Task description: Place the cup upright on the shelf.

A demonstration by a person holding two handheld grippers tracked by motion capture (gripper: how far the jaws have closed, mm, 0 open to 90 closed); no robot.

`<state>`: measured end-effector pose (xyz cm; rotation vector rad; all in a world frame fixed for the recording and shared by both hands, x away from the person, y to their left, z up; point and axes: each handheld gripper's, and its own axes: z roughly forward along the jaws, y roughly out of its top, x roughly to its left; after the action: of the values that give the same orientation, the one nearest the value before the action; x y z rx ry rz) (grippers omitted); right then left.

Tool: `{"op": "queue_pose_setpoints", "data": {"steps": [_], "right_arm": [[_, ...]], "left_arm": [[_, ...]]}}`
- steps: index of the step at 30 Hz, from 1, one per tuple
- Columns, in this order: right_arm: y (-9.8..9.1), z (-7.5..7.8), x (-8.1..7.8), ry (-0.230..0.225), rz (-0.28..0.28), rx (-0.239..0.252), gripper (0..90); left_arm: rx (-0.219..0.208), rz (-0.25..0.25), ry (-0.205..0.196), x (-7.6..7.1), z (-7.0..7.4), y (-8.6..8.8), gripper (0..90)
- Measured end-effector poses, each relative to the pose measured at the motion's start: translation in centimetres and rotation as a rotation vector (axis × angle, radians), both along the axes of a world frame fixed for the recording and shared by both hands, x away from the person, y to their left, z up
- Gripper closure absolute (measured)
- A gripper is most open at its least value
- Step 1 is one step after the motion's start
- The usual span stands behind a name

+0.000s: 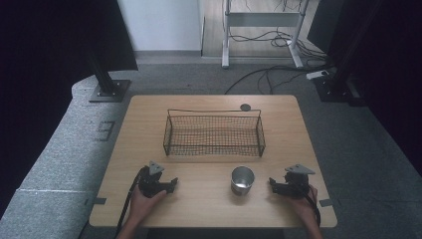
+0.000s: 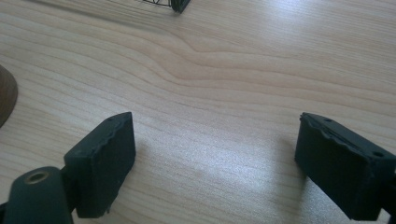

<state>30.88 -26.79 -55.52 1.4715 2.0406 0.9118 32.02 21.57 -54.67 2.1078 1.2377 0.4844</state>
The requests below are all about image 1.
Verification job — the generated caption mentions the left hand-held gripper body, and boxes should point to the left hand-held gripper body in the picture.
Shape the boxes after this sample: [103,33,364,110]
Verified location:
[136,160,171,199]

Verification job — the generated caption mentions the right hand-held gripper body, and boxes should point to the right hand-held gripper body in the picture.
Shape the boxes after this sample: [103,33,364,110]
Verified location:
[284,163,317,200]

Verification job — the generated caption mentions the silver metal cup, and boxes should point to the silver metal cup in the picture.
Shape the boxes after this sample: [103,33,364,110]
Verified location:
[230,165,256,197]

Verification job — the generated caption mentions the black wire mesh basket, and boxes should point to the black wire mesh basket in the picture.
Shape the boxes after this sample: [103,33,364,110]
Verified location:
[162,108,267,158]

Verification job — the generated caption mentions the person's left hand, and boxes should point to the person's left hand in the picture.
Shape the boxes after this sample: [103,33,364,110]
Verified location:
[128,189,168,227]

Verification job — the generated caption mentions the person's right hand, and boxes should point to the person's right hand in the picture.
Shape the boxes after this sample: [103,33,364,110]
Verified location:
[287,184,319,224]

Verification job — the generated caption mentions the black metal stand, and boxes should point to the black metal stand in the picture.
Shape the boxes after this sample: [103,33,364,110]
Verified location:
[313,0,364,105]
[85,49,132,104]

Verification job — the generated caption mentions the white power strip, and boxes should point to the white power strip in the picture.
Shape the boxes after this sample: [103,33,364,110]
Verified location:
[305,69,329,81]

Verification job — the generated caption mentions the black curtain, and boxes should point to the black curtain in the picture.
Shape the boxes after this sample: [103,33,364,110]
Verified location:
[307,0,422,177]
[0,0,139,218]

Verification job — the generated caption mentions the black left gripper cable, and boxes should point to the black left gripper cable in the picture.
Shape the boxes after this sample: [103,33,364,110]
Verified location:
[113,165,147,239]

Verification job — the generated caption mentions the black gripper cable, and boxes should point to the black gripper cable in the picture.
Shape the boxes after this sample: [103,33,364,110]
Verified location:
[306,185,322,229]
[113,165,147,239]

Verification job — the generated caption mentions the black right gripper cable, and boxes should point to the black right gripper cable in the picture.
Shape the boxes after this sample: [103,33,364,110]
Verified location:
[306,185,322,229]

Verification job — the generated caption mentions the black floor cables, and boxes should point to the black floor cables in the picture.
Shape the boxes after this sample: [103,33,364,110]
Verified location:
[224,29,333,96]

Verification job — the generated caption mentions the white metal desk frame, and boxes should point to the white metal desk frame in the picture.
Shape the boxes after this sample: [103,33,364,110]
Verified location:
[221,0,305,70]

